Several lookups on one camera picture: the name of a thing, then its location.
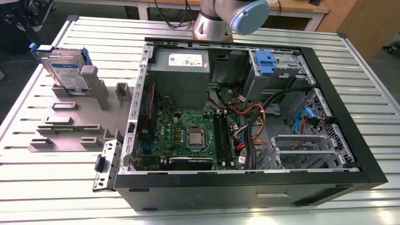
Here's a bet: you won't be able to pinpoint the hard disk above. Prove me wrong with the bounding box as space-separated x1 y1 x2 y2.
30 43 94 96

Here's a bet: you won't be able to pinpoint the orange black power wire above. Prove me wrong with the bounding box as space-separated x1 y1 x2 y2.
306 116 338 129

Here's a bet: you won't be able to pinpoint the white framed desk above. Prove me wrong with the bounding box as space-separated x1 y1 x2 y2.
40 0 203 22

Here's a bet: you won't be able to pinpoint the grey parts rack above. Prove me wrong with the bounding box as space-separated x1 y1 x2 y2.
28 65 138 153

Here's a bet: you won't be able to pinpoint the green RAM stick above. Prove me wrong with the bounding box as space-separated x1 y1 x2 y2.
52 126 84 132

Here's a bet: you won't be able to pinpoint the grey power supply unit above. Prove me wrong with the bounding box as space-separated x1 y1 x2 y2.
147 48 211 111

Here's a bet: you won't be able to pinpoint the green motherboard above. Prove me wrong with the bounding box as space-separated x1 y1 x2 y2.
131 109 248 171

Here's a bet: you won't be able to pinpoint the black CPU socket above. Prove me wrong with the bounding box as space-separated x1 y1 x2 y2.
184 125 211 153

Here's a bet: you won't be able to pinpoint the silver CPU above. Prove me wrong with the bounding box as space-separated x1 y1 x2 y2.
187 131 206 144

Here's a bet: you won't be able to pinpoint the blue drive latch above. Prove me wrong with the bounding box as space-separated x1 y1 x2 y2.
255 50 278 76

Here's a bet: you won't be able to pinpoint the black RAM slot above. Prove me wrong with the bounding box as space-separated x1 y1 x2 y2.
220 110 236 166
214 110 227 166

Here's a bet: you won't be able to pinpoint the black graphics card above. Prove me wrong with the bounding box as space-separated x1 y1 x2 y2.
159 156 215 171

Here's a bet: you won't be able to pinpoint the grey metal drive cage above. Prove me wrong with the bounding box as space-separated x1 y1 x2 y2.
243 49 315 104

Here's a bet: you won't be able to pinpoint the wooden top desk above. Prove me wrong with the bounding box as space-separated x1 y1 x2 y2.
268 0 332 32

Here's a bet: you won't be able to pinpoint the black open PC case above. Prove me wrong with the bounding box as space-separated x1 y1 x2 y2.
92 36 390 210

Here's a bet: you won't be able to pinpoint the black chair base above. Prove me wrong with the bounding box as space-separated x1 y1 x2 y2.
383 31 400 54

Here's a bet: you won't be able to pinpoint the thick black gripper cable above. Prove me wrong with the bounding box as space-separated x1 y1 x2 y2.
155 0 196 30

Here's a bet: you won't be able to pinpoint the grey metal slot bracket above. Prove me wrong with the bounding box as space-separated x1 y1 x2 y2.
92 139 123 193

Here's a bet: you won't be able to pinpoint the yellow black power wires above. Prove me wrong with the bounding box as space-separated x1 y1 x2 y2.
204 97 234 111

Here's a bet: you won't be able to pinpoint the orange wire bundle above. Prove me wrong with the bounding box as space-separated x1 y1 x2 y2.
232 104 268 150

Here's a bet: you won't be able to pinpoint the black cable bundle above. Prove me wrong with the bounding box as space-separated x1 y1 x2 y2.
243 86 314 169

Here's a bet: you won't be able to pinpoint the blue data wire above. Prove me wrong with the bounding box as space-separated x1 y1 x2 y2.
294 109 316 136

